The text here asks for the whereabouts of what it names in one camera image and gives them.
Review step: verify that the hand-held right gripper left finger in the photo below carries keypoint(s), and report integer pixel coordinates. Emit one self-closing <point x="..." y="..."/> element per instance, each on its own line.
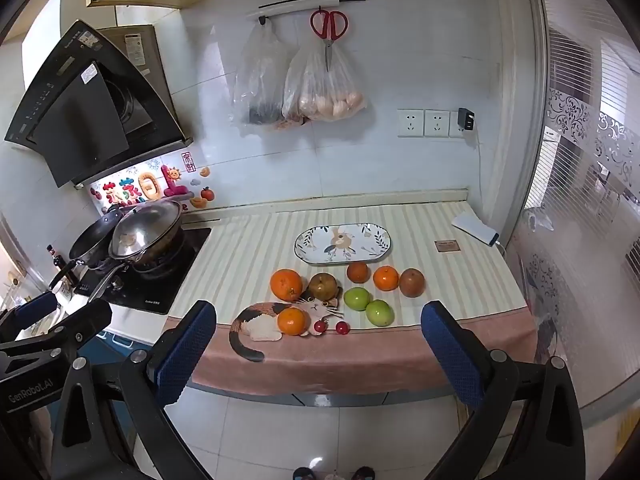
<point x="185" y="350"/>

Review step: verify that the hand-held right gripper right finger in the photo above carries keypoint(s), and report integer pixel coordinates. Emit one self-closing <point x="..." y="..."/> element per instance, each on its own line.
<point x="450" y="350"/>

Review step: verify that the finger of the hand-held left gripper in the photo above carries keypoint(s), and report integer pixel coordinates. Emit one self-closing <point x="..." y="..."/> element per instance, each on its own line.
<point x="35" y="308"/>
<point x="80" y="322"/>

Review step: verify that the red apple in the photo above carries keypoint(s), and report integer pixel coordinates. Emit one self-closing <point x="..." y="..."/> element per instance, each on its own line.
<point x="411" y="282"/>

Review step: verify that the large orange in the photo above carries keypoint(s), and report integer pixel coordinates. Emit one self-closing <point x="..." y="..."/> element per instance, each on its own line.
<point x="286" y="285"/>

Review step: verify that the dark reddish orange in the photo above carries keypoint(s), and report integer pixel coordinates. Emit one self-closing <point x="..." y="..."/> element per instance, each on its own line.
<point x="358" y="272"/>

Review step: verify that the brownish green apple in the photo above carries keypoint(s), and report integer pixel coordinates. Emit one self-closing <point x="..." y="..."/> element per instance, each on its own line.
<point x="325" y="287"/>

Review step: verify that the floral oval ceramic plate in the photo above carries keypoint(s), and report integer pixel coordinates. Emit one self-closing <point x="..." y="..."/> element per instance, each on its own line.
<point x="310" y="240"/>

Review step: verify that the dark sauce bottle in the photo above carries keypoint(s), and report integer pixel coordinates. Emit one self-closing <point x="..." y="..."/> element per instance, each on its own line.
<point x="57" y="262"/>

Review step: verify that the black glass cooktop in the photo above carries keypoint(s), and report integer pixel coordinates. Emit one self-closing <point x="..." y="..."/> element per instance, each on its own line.
<point x="165" y="285"/>

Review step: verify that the black frying pan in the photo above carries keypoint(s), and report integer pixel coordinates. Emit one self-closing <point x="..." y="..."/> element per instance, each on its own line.
<point x="87" y="245"/>

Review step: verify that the steel wok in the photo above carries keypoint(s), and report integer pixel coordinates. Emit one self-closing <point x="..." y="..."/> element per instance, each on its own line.
<point x="160" y="255"/>

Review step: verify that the striped cat print cloth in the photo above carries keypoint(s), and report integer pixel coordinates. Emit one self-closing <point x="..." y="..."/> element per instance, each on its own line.
<point x="240" y="260"/>

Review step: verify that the glass wok lid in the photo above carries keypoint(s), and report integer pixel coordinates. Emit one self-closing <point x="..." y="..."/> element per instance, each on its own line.
<point x="145" y="225"/>

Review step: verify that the white power bank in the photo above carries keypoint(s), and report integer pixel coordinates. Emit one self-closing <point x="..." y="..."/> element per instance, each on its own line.
<point x="475" y="228"/>

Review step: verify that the person's right foot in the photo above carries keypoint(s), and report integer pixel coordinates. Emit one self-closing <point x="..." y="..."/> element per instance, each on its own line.
<point x="364" y="474"/>

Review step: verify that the person's foot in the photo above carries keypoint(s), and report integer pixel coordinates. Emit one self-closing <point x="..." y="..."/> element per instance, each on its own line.
<point x="305" y="474"/>
<point x="364" y="474"/>

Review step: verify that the person's left foot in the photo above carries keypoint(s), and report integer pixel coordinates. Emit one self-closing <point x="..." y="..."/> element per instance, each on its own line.
<point x="305" y="474"/>

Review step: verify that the patterned glass sliding door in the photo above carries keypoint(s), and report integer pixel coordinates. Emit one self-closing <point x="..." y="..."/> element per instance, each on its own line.
<point x="575" y="210"/>

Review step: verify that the black range hood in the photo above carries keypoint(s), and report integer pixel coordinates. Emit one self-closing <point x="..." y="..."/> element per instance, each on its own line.
<point x="75" y="125"/>

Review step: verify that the black charger plug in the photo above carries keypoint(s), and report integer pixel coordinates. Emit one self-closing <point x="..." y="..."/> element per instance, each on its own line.
<point x="467" y="119"/>

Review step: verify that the plastic bag of eggs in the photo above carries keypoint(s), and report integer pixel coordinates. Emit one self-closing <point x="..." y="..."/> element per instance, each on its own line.
<point x="325" y="95"/>

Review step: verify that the clear plastic bag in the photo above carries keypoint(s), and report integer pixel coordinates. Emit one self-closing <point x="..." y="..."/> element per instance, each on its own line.
<point x="257" y="70"/>

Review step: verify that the colourful wall stickers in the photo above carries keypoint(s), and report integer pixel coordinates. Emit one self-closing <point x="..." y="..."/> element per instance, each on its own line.
<point x="150" y="185"/>

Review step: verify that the white wall outlet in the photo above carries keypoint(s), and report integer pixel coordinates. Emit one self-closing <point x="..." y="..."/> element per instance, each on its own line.
<point x="410" y="122"/>
<point x="453" y="127"/>
<point x="436" y="122"/>

